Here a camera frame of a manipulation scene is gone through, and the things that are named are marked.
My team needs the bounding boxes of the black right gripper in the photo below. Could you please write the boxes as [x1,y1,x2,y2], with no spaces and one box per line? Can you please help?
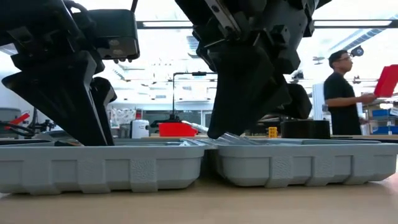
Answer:
[174,0,332,140]

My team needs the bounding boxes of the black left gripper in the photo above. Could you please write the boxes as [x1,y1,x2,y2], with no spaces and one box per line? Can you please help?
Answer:
[0,0,109,147]

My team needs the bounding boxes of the slim silver metal tool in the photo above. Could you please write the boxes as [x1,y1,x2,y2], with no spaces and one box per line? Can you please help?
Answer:
[181,119,215,138]

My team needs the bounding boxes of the grey plastic tool case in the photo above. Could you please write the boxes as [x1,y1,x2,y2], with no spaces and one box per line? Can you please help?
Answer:
[0,132,398,196]

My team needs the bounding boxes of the red hand tool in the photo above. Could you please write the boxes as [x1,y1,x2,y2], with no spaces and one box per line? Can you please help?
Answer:
[2,112,31,131]

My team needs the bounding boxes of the black box on table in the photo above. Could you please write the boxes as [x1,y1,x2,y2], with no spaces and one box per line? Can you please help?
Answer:
[280,119,331,140]

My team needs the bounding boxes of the person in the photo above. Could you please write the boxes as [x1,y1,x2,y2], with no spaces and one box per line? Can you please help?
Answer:
[322,49,379,136]

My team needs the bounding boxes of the white canister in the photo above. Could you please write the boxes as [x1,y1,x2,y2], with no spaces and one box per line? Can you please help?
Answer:
[129,119,151,139]

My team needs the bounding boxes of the red plastic bin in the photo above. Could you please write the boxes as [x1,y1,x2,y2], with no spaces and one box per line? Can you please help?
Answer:
[157,121,199,138]

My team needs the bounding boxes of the blue storage bins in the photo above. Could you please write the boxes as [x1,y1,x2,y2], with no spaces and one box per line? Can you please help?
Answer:
[371,108,398,135]

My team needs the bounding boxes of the red flat lid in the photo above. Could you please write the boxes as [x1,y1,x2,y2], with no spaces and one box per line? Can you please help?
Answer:
[373,63,398,98]

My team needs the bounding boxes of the black ceiling camera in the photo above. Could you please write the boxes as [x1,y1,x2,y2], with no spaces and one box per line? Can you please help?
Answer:
[291,70,305,84]
[350,45,365,58]

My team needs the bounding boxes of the black aluminium table frame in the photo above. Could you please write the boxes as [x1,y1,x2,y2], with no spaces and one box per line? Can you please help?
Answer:
[0,134,398,146]

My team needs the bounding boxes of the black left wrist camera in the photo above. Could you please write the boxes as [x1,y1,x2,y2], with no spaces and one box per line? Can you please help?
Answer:
[88,8,141,64]

